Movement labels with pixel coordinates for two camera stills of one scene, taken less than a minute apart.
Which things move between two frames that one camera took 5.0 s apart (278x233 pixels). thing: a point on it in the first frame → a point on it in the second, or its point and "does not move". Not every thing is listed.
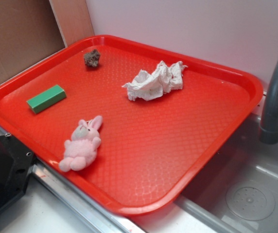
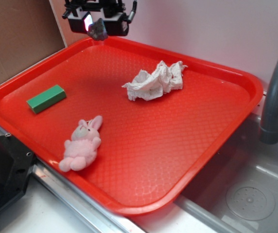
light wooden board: [73, 18] does not move
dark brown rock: [92, 58] → [96, 30]
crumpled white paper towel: [147, 86] does not move
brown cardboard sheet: [17, 33] does not move
